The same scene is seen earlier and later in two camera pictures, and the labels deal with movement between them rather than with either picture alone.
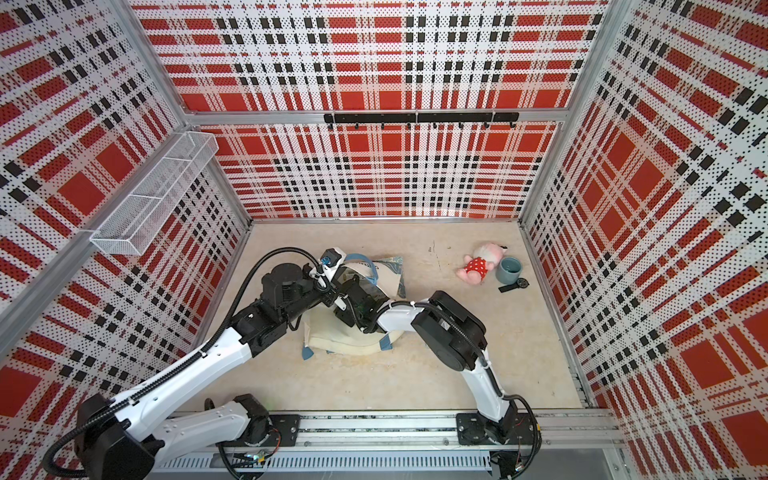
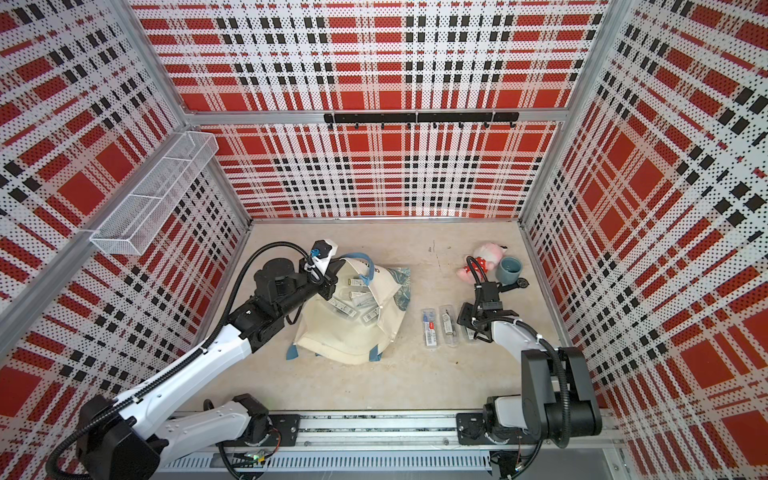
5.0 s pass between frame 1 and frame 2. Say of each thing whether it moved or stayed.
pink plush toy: stayed
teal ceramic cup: stayed
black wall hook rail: stayed
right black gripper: moved
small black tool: stayed
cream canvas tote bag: moved
